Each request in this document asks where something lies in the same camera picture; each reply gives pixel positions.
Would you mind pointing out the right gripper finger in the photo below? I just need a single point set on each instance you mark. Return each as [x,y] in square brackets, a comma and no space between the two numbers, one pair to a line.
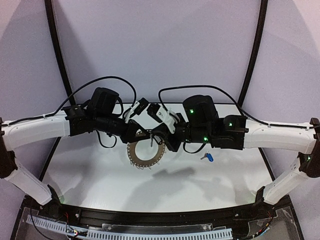
[166,138]
[161,129]

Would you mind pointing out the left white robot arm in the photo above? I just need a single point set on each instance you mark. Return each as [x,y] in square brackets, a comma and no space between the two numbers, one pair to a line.
[96,114]

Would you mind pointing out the right black frame post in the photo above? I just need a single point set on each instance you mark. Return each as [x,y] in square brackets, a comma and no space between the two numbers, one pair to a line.
[254,51]

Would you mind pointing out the white slotted cable duct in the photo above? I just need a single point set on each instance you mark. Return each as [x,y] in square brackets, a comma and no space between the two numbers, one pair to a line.
[125,232]

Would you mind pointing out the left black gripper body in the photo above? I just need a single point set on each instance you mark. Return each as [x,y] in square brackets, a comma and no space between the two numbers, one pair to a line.
[131,132]

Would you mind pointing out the left black frame post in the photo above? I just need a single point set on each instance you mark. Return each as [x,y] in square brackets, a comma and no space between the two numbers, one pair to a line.
[51,20]

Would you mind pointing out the black front aluminium rail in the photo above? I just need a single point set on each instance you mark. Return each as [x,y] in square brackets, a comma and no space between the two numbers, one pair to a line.
[97,217]

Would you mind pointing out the key with blue tag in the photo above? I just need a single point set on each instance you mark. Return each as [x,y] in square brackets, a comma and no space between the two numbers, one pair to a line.
[207,155]

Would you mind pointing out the black frame post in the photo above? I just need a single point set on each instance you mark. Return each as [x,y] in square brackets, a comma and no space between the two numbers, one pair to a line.
[254,51]
[51,20]

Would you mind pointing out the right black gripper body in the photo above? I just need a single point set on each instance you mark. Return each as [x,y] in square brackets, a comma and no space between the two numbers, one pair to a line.
[172,139]

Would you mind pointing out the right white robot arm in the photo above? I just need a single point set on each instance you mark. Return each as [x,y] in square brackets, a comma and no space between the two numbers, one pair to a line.
[237,132]

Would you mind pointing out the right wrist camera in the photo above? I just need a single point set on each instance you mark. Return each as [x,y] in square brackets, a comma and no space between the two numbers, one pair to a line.
[162,115]

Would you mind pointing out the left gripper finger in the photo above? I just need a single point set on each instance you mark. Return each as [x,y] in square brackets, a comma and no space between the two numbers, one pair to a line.
[143,130]
[139,137]

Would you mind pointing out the metal keyring disc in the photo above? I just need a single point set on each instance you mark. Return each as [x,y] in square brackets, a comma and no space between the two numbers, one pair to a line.
[144,154]

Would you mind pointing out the key with black tag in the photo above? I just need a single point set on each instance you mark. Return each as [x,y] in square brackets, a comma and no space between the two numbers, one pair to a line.
[155,140]

